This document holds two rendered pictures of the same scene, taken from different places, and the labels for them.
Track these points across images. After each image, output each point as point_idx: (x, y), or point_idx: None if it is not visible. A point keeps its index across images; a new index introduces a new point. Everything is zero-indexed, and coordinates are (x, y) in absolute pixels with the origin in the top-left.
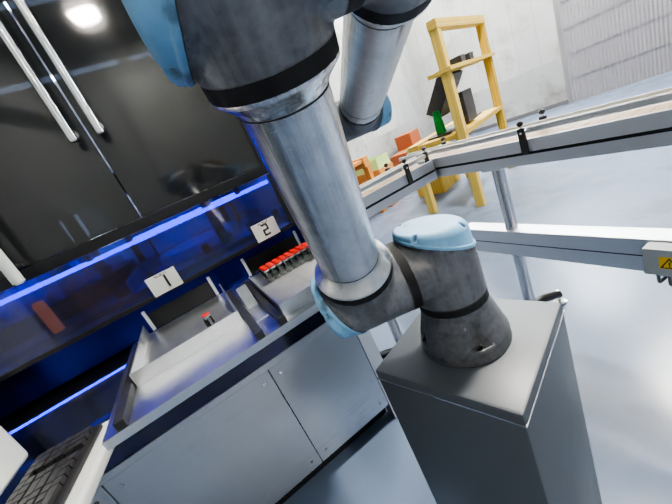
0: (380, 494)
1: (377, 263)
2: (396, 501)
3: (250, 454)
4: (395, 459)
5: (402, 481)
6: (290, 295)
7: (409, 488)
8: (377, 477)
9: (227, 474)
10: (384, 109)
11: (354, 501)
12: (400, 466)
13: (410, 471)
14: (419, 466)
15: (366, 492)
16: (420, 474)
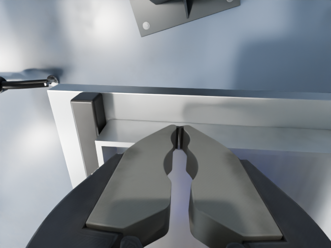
0: (211, 77)
1: None
2: (206, 64)
3: None
4: (185, 86)
5: (193, 71)
6: (316, 211)
7: (193, 64)
8: (204, 87)
9: None
10: None
11: (226, 86)
12: (187, 80)
13: (184, 72)
14: (177, 69)
15: (216, 85)
16: (181, 65)
